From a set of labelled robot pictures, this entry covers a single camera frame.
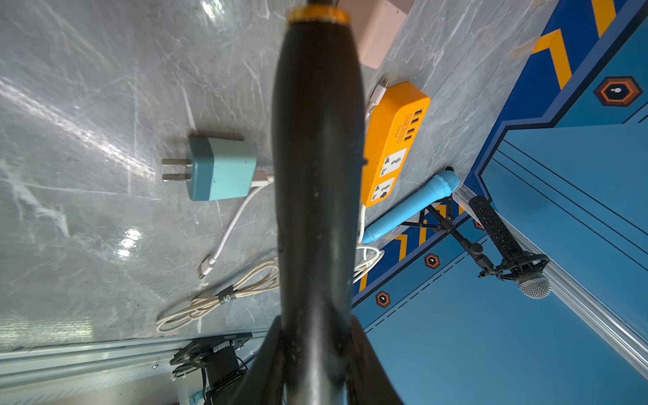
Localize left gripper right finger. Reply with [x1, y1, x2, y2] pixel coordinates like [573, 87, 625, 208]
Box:
[346, 316, 403, 405]

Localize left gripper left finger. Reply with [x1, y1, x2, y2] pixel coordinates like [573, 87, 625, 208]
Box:
[229, 317, 284, 405]

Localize beige cable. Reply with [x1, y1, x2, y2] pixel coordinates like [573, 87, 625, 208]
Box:
[155, 257, 280, 334]

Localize teal charger cube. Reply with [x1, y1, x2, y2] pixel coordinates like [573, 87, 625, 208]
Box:
[162, 136, 257, 202]

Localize orange power strip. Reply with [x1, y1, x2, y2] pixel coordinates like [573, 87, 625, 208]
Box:
[360, 82, 430, 208]

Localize black electric toothbrush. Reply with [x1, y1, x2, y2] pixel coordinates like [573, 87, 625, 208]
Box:
[272, 1, 365, 404]

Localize blue microphone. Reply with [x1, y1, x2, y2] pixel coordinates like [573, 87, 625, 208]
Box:
[362, 170, 462, 244]

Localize pink charger cube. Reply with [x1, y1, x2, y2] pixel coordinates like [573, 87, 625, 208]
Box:
[337, 0, 415, 69]

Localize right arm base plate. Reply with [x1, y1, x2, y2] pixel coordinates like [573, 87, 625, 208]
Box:
[170, 332, 253, 379]

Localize white power strip cord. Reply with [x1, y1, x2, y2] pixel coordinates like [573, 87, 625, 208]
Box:
[353, 201, 386, 285]

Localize aluminium front rail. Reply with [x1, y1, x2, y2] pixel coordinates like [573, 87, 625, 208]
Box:
[0, 328, 269, 405]

